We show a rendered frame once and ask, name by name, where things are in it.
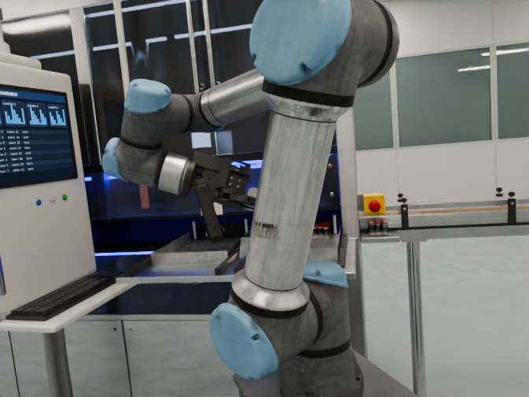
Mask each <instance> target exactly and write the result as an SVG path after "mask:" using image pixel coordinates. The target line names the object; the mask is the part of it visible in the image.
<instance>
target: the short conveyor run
mask: <svg viewBox="0 0 529 397"><path fill-rule="evenodd" d="M496 191H497V192H498V194H496V197H489V198H460V199H446V200H431V201H416V202H407V198H402V197H403V194H402V193H398V197H399V198H400V199H398V202H388V203H385V208H386V210H392V211H386V214H385V215H373V216H365V215H364V211H361V212H360V213H359V228H360V240H361V232H368V221H369V220H373V221H374V223H375V220H380V222H381V220H387V226H388V231H396V230H397V231H398V234H399V236H400V240H406V239H448V238H470V237H491V236H529V204H526V203H529V195H518V196H514V195H515V192H514V191H510V192H509V193H508V194H509V196H503V194H501V191H502V188H501V187H497V188H496ZM516 204H517V205H516ZM464 206H470V207H464ZM448 207H454V208H448ZM433 208H439V209H433ZM418 209H423V210H418ZM361 242H362V240H361Z"/></svg>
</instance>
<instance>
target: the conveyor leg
mask: <svg viewBox="0 0 529 397"><path fill-rule="evenodd" d="M424 241H427V240H426V239H406V240H402V242H406V253H407V270H408V286H409V319H410V336H411V352H412V385H413V393H415V394H416V395H418V396H419V397H427V388H426V369H425V351H424V316H423V298H422V280H421V261H420V242H424Z"/></svg>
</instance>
